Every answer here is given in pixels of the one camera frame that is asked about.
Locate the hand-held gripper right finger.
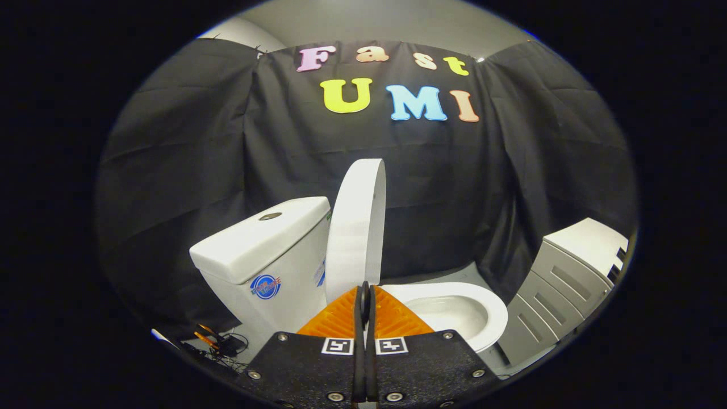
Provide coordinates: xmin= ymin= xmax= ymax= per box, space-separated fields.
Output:
xmin=366 ymin=284 xmax=500 ymax=407

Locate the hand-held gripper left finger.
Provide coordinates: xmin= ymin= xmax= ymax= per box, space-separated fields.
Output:
xmin=236 ymin=282 xmax=366 ymax=405

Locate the white toilet lid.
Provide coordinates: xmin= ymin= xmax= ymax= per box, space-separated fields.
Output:
xmin=325 ymin=158 xmax=387 ymax=304

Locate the orange black tool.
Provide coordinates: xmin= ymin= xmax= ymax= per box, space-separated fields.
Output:
xmin=193 ymin=324 xmax=228 ymax=350

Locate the grey drawer cabinet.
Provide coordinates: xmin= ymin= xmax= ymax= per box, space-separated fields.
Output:
xmin=497 ymin=218 xmax=630 ymax=366

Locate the black backdrop cloth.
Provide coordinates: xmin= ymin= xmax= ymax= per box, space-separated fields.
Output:
xmin=94 ymin=39 xmax=640 ymax=341

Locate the tangled black cable bundle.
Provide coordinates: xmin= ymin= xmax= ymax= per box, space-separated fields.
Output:
xmin=215 ymin=332 xmax=252 ymax=371

